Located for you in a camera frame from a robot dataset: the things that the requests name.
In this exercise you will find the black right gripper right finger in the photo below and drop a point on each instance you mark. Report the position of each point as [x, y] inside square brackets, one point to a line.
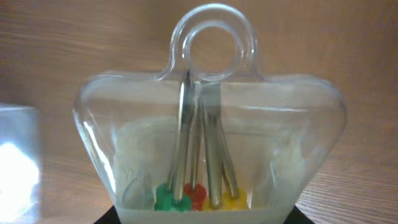
[296, 216]

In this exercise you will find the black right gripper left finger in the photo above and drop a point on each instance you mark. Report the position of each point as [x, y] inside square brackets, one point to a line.
[110, 217]

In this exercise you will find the clear plastic storage container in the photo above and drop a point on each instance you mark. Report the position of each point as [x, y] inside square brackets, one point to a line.
[20, 164]

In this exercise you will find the clear case of screwdrivers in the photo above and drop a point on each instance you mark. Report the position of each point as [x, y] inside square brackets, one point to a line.
[208, 139]

